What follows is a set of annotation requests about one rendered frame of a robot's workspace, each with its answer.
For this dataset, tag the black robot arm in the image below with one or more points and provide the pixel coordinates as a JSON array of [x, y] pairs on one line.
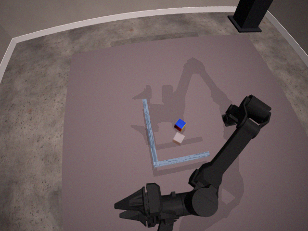
[[208, 177]]

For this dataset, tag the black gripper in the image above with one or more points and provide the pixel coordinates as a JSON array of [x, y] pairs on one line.
[[146, 206]]

